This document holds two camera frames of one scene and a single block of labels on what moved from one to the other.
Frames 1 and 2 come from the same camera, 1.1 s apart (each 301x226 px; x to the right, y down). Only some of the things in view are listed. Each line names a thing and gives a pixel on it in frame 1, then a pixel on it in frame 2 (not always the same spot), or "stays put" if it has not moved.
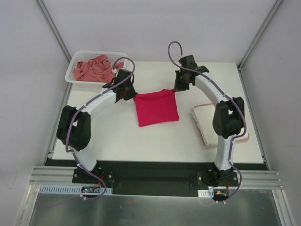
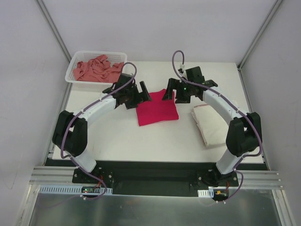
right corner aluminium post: [259, 33] stays put
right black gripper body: [179, 83] → [177, 91]
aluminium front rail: [251, 179] stays put
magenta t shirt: [156, 108] stays put
